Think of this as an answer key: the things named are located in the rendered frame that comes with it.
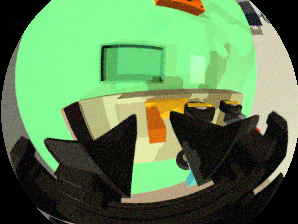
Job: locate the green tray floor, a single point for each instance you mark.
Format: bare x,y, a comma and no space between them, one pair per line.
132,64

